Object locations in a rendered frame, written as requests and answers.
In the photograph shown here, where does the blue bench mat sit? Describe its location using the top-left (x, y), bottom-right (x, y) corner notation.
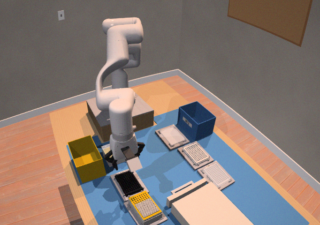
top-left (66, 109), bottom-right (309, 225)

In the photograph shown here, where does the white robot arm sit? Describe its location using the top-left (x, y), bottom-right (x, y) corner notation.
top-left (95, 17), bottom-right (144, 172)

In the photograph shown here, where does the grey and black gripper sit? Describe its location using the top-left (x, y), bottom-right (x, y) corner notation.
top-left (104, 133), bottom-right (145, 170)

